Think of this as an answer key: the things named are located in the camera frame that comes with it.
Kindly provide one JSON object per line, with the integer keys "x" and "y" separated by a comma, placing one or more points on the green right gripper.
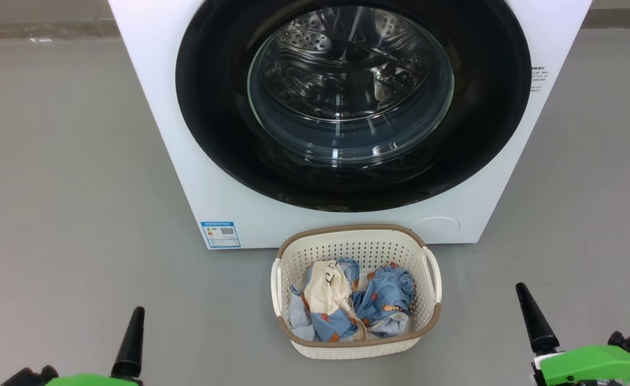
{"x": 588, "y": 364}

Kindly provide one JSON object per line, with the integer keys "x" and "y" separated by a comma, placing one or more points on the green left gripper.
{"x": 92, "y": 380}

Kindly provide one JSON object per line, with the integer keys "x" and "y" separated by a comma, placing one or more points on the blue bear print garment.
{"x": 387, "y": 295}

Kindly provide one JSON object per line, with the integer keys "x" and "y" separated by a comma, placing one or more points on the cream and blue printed garment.
{"x": 325, "y": 300}

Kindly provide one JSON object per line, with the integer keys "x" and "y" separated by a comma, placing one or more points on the black round glass washer door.
{"x": 213, "y": 107}

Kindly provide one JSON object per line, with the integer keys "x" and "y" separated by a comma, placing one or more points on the white front-load washing machine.
{"x": 149, "y": 107}

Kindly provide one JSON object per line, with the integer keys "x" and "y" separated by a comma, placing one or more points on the stainless steel washing machine drum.
{"x": 336, "y": 59}

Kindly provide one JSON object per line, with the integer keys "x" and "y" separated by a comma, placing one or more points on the round white filter cover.
{"x": 435, "y": 229}

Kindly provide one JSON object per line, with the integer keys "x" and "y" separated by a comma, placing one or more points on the blue energy label sticker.
{"x": 220, "y": 234}

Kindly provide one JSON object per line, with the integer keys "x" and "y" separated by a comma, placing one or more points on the cream perforated laundry basket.
{"x": 347, "y": 244}

